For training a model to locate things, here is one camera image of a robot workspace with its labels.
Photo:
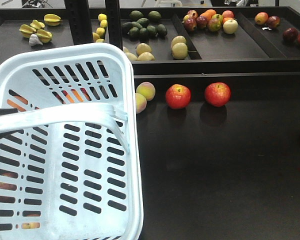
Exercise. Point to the light blue plastic basket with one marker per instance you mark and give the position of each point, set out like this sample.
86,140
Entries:
72,169

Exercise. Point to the red apple right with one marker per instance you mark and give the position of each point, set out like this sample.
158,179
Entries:
217,94

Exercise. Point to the yellow starfruit rear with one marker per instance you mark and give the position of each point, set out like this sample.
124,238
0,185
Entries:
52,19

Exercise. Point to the red apple centre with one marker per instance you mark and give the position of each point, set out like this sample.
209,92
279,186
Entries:
178,96

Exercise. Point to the pale peach front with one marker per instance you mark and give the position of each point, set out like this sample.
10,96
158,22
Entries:
141,103

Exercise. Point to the pale peach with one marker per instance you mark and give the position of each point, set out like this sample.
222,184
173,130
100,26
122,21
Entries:
141,103
147,89

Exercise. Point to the pale peach rear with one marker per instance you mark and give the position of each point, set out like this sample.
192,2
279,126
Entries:
147,89

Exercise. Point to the red apple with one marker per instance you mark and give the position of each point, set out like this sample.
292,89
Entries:
217,94
178,96

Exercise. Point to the white garlic bulb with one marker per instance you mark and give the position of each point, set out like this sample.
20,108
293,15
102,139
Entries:
34,40

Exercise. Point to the pale yellow pear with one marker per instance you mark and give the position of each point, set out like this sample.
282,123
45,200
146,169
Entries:
179,51

